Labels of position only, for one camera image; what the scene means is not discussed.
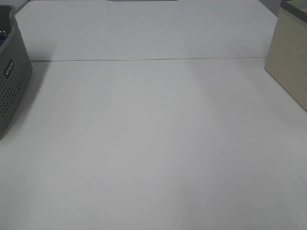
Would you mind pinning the grey perforated plastic basket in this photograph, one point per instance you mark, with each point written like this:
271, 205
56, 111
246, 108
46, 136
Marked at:
15, 67

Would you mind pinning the beige fabric storage box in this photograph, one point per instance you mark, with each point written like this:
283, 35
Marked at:
287, 57

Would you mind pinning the blue microfibre towel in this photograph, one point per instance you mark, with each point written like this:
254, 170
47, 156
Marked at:
3, 37

